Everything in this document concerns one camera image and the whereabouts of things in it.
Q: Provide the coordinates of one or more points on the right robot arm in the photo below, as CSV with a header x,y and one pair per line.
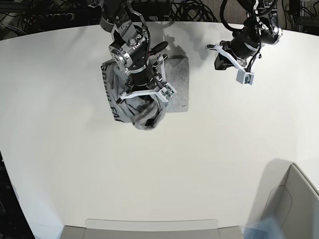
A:
x,y
131,43

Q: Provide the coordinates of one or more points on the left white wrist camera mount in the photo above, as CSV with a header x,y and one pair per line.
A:
x,y
243,76

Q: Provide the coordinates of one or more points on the grey bin at bottom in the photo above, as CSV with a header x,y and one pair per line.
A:
x,y
191,229

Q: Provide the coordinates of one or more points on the grey bin at right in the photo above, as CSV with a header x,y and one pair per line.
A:
x,y
292,209

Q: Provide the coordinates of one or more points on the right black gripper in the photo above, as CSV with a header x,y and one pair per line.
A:
x,y
144,80

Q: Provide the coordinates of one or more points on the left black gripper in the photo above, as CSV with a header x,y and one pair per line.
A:
x,y
240,48

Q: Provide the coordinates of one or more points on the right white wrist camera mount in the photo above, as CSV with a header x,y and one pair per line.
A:
x,y
158,85

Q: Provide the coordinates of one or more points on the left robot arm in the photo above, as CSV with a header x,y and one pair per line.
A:
x,y
261,27

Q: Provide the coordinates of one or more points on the grey bin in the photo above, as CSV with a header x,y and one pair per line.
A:
x,y
292,209
191,229

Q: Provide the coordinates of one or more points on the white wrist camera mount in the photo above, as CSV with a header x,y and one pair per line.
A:
x,y
243,76
158,85

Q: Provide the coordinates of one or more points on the grey T-shirt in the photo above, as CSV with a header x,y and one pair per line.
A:
x,y
146,112

